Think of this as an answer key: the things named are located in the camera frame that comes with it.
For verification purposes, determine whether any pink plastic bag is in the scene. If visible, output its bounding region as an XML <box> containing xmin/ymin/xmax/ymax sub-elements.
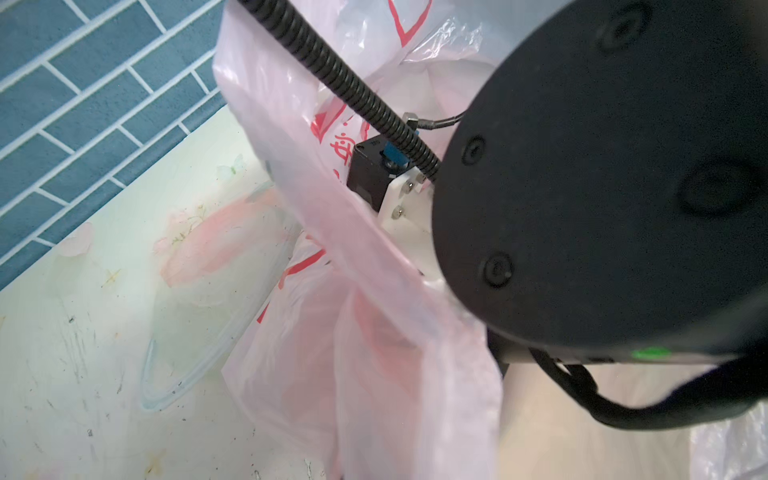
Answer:
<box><xmin>212</xmin><ymin>0</ymin><xmax>768</xmax><ymax>480</ymax></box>

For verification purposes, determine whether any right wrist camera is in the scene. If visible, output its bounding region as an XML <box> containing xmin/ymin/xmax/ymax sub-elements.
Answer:
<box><xmin>347</xmin><ymin>136</ymin><xmax>434</xmax><ymax>244</ymax></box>

